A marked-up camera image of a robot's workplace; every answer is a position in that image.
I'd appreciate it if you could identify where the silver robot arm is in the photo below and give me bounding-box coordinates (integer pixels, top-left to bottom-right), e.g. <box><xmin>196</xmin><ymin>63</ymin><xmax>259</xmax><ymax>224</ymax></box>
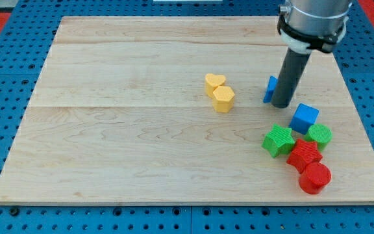
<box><xmin>277</xmin><ymin>0</ymin><xmax>353</xmax><ymax>55</ymax></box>

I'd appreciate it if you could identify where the wooden board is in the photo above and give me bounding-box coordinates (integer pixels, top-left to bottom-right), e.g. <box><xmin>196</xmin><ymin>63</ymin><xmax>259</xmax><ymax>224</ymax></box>
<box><xmin>0</xmin><ymin>16</ymin><xmax>374</xmax><ymax>206</ymax></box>

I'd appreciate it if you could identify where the blue cube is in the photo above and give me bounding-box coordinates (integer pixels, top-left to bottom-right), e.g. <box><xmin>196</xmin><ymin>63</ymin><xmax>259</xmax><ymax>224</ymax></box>
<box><xmin>288</xmin><ymin>103</ymin><xmax>319</xmax><ymax>135</ymax></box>

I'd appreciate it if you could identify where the yellow hexagon block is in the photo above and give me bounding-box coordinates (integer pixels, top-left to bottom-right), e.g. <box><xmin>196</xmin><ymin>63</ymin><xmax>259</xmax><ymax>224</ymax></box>
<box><xmin>212</xmin><ymin>86</ymin><xmax>235</xmax><ymax>113</ymax></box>

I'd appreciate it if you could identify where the yellow heart block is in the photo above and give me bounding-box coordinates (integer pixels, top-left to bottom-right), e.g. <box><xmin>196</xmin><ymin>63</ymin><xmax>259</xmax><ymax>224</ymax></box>
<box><xmin>205</xmin><ymin>73</ymin><xmax>226</xmax><ymax>98</ymax></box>

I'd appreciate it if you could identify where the blue flat block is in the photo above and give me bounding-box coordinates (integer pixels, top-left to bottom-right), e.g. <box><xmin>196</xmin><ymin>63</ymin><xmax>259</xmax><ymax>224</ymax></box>
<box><xmin>263</xmin><ymin>76</ymin><xmax>277</xmax><ymax>103</ymax></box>

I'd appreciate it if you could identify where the green star block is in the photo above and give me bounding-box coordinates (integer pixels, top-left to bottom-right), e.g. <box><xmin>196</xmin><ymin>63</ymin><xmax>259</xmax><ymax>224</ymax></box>
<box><xmin>262</xmin><ymin>123</ymin><xmax>295</xmax><ymax>158</ymax></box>

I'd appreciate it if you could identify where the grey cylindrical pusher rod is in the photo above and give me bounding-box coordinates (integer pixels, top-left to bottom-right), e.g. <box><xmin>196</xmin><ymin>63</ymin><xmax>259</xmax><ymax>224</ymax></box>
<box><xmin>271</xmin><ymin>48</ymin><xmax>310</xmax><ymax>109</ymax></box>

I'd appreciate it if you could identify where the red star block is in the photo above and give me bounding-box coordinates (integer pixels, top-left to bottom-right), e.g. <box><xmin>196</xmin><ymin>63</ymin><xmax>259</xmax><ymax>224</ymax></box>
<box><xmin>286</xmin><ymin>139</ymin><xmax>323</xmax><ymax>174</ymax></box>

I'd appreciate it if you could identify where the green cylinder block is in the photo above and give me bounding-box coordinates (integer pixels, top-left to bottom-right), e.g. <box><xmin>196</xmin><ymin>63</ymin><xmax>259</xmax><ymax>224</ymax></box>
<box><xmin>304</xmin><ymin>123</ymin><xmax>332</xmax><ymax>151</ymax></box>

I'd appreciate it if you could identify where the red cylinder block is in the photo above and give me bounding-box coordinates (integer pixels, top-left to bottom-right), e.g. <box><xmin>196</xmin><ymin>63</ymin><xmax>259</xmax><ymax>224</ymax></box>
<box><xmin>299</xmin><ymin>162</ymin><xmax>332</xmax><ymax>194</ymax></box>

